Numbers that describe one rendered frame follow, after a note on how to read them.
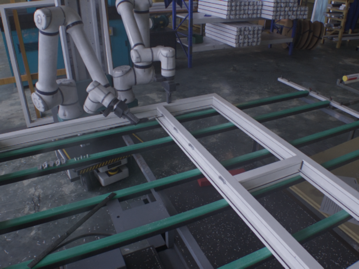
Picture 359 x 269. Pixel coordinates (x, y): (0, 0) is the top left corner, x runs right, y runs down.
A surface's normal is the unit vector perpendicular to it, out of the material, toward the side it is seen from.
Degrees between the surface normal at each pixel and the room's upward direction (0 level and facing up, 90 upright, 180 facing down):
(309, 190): 0
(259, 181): 90
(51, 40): 109
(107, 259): 0
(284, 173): 90
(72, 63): 90
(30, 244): 0
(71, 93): 90
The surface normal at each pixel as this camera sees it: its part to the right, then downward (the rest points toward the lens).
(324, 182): -0.91, 0.21
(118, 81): -0.24, 0.49
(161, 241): 0.00, -0.87
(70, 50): 0.59, 0.40
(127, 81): 0.36, 0.48
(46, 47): 0.08, 0.68
